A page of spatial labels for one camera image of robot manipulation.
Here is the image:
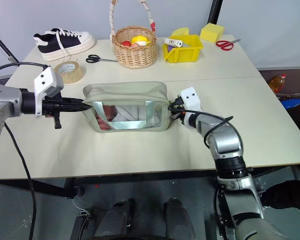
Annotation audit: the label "yellow toy in basket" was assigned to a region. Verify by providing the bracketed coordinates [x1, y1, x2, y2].
[130, 35, 151, 47]

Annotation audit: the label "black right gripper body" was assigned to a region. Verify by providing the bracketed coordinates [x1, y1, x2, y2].
[171, 97, 189, 121]

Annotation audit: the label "wicker basket with handle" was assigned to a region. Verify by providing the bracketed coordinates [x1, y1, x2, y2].
[109, 0, 158, 69]

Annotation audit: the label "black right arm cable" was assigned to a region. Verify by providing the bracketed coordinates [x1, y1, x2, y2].
[168, 106, 235, 149]

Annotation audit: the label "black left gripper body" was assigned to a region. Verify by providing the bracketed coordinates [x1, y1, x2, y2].
[41, 96, 64, 130]

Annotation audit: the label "black handled scissors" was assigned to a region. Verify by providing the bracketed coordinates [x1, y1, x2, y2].
[85, 54, 119, 64]

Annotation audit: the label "black and white sneaker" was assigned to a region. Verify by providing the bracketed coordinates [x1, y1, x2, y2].
[33, 27, 97, 62]

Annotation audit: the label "black upright pole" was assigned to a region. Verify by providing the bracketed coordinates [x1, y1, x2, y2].
[206, 0, 224, 25]

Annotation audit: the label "beige transparent zipper pouch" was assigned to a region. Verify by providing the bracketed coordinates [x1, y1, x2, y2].
[82, 80, 173, 134]

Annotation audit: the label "black slanted stand leg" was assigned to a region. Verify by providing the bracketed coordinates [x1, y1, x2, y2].
[0, 26, 20, 64]

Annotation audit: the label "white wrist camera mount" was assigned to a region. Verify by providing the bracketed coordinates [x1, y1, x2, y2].
[33, 66, 65, 119]
[179, 86, 202, 111]

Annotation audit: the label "white tube with print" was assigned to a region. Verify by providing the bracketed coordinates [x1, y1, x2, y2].
[163, 37, 183, 49]

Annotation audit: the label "yellow plastic bin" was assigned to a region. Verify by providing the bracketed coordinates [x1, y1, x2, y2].
[161, 34, 205, 64]

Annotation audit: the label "black bulky shape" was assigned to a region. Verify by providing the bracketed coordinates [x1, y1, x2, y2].
[260, 172, 300, 212]

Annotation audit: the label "black table frame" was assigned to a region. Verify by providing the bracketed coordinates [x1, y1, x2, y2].
[0, 163, 300, 200]

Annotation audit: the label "brown packing tape roll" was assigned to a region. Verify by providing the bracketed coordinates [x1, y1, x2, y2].
[53, 60, 87, 85]

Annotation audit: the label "dark rounded shape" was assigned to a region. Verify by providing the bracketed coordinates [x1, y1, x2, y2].
[92, 198, 136, 239]
[163, 196, 196, 240]

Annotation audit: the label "red handled scissors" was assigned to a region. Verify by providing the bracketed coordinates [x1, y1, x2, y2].
[215, 38, 242, 52]

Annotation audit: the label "blue container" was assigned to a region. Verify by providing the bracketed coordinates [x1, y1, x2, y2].
[280, 96, 300, 111]

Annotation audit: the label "yellow sponge block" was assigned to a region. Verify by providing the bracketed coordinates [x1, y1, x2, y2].
[199, 22, 226, 44]

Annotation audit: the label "cooking oil bottle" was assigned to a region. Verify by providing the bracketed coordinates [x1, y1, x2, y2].
[268, 72, 288, 94]

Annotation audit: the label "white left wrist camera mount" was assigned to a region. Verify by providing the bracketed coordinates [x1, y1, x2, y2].
[33, 66, 65, 119]

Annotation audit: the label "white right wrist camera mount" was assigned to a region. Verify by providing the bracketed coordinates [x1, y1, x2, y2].
[179, 86, 202, 111]

